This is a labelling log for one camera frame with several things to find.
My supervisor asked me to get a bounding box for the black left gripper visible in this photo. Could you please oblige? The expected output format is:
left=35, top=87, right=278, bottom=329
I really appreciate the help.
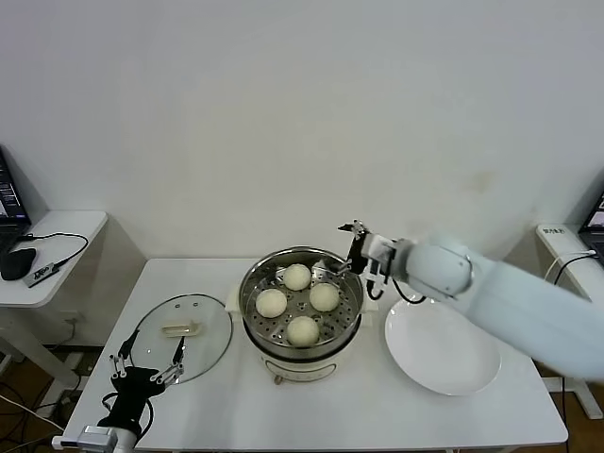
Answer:
left=96, top=329, right=186, bottom=430

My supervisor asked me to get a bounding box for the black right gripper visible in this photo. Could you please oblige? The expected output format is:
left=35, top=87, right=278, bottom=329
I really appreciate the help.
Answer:
left=325, top=219, right=375, bottom=277

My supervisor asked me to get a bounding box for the round glass pot lid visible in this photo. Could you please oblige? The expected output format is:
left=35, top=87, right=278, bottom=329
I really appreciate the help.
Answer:
left=128, top=294, right=235, bottom=387

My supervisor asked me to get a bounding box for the white steamed baozi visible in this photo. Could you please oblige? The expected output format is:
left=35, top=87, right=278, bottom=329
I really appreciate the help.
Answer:
left=255, top=289, right=288, bottom=319
left=282, top=263, right=312, bottom=292
left=286, top=315, right=321, bottom=348
left=309, top=282, right=341, bottom=312

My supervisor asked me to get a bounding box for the perforated steel steamer basket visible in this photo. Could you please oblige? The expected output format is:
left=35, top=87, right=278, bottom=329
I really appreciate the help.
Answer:
left=238, top=244, right=366, bottom=348

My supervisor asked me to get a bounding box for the steel steamer pot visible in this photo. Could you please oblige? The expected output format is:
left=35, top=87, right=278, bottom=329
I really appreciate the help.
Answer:
left=225, top=282, right=379, bottom=387

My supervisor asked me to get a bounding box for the white oval plate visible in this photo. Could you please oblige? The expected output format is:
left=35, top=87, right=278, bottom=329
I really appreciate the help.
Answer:
left=383, top=299, right=502, bottom=396

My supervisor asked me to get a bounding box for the white side table with mouse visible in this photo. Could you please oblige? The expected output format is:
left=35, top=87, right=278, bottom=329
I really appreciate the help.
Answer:
left=0, top=210, right=109, bottom=393

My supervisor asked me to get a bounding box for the black computer mouse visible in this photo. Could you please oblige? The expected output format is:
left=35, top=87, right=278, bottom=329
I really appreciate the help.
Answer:
left=0, top=247, right=38, bottom=282

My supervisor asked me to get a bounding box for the white side table with label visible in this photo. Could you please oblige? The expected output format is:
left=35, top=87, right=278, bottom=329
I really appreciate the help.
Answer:
left=533, top=224, right=604, bottom=421

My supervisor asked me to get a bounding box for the black laptop beside mouse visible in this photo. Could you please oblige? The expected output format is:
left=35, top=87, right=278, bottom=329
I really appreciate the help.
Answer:
left=0, top=144, right=33, bottom=256

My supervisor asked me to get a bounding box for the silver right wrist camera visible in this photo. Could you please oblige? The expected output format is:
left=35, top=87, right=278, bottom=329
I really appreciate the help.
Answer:
left=363, top=235, right=397, bottom=299

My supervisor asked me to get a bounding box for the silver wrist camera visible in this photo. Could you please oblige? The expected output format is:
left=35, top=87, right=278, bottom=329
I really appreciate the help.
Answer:
left=51, top=424, right=119, bottom=453
left=363, top=235, right=397, bottom=299

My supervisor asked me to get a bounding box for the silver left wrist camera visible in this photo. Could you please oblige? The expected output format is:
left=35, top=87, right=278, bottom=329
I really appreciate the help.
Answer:
left=51, top=424, right=119, bottom=453

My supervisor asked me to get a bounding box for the thin black usb cable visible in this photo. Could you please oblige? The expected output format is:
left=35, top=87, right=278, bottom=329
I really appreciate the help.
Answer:
left=17, top=232, right=90, bottom=270

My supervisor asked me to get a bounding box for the white cable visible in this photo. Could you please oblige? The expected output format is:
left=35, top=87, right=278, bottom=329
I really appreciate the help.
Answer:
left=545, top=252, right=596, bottom=280

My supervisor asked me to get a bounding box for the black laptop with white cable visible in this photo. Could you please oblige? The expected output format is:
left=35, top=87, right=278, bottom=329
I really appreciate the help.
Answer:
left=576, top=188, right=604, bottom=260

